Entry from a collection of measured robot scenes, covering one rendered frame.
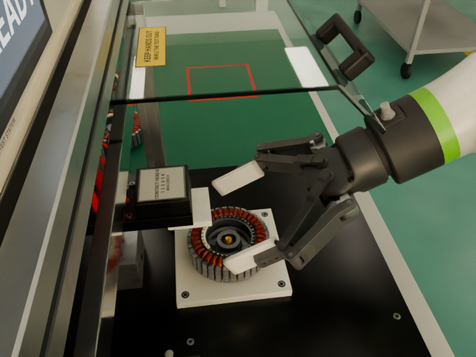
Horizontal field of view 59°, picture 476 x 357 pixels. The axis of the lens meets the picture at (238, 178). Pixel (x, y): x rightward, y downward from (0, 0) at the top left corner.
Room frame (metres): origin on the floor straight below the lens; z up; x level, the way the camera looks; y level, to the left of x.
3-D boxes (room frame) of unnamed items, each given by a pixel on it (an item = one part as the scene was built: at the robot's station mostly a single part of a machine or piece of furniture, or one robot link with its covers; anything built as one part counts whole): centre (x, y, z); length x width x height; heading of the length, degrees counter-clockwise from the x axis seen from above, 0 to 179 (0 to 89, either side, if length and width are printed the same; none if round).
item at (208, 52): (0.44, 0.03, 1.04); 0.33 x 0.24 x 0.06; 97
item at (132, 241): (0.35, 0.16, 0.80); 0.07 x 0.05 x 0.06; 7
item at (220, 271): (0.37, 0.01, 0.80); 0.11 x 0.11 x 0.04
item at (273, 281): (0.37, 0.01, 0.78); 0.15 x 0.15 x 0.01; 7
